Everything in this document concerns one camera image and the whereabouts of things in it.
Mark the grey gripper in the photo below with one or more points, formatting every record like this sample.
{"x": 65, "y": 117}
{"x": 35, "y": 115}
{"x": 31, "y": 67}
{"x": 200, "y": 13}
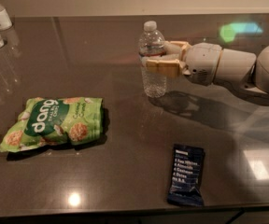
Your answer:
{"x": 204, "y": 62}

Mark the clear plastic water bottle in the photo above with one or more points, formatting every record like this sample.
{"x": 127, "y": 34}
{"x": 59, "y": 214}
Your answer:
{"x": 150, "y": 46}

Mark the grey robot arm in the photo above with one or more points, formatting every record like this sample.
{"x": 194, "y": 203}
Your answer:
{"x": 243, "y": 74}

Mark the dark blue protein bar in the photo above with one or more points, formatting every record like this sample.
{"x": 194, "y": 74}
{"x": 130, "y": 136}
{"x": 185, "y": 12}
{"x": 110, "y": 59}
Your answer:
{"x": 187, "y": 168}

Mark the green Dang chips bag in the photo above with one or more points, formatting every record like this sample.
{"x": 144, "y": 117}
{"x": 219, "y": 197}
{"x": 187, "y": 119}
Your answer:
{"x": 53, "y": 122}

